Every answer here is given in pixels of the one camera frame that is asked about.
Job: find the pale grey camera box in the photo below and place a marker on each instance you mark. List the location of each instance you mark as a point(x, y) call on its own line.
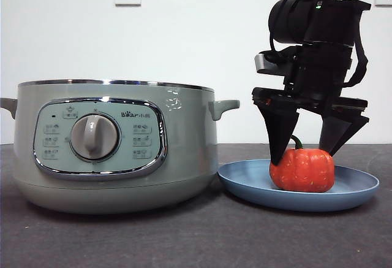
point(263, 64)

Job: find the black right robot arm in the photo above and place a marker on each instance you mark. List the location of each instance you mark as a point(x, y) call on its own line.
point(306, 19)

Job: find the orange pumpkin with green stem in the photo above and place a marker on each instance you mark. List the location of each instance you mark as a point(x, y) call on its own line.
point(303, 173)

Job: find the pale green electric steamer pot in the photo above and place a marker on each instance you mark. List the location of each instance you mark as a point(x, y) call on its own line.
point(190, 145)

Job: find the blue round plate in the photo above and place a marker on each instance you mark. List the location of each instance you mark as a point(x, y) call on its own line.
point(245, 182)

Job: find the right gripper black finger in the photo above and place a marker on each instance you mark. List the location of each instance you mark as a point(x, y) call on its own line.
point(337, 133)
point(280, 130)

